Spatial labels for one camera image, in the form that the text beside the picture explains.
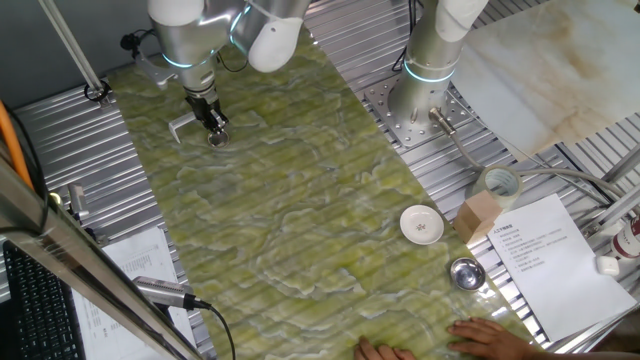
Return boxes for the person's left hand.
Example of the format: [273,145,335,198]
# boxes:
[353,335,416,360]

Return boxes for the orange cable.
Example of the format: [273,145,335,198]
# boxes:
[0,97,35,191]

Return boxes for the black camera cable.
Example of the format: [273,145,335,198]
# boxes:
[192,298,237,360]

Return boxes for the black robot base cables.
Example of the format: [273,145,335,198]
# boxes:
[392,0,420,74]

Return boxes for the round steel bowl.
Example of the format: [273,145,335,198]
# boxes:
[448,257,487,293]

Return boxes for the white instruction paper sheet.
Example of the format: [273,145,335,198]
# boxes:
[487,193,639,344]

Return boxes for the white ceramic saucer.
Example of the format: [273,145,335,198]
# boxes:
[398,203,445,246]

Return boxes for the steel frame beam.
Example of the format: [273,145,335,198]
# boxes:
[0,159,204,360]

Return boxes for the green marble pattern mat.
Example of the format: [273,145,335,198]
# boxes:
[107,27,534,360]

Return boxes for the person's right hand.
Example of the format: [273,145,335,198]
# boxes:
[446,317,537,360]

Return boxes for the black keyboard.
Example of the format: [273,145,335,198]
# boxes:
[2,239,86,360]

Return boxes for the metal pole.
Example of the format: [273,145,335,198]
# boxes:
[38,0,112,106]

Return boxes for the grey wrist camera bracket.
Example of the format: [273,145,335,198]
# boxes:
[132,48,180,91]

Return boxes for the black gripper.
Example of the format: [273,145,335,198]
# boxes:
[184,94,231,137]

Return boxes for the white earbud case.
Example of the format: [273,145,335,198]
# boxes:
[594,255,621,277]

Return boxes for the clear tape roll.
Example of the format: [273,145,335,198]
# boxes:
[472,164,524,211]

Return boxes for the small grey device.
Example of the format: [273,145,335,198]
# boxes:
[67,182,91,221]

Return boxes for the black gripper cable bundle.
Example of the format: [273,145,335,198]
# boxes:
[216,49,250,74]

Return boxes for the white marble board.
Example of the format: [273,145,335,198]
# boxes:
[449,0,640,164]

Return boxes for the black ring clamp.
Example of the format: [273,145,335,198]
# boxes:
[83,79,112,104]

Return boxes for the aluminium frame bar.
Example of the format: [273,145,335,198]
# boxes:
[582,184,640,239]
[602,144,640,185]

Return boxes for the grey flexible conduit hose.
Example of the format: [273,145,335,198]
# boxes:
[428,107,626,199]

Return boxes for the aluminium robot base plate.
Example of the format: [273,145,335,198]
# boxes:
[363,74,474,150]

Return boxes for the printed list paper sheet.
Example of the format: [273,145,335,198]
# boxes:
[72,227,199,360]

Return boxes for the white bottle red label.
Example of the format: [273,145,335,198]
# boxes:
[610,217,640,260]

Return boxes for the wooden block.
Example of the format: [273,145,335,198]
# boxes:
[452,189,504,245]

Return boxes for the black round knob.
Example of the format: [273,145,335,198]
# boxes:
[119,31,142,52]

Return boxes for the person's right forearm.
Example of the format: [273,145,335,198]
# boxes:
[529,349,640,360]

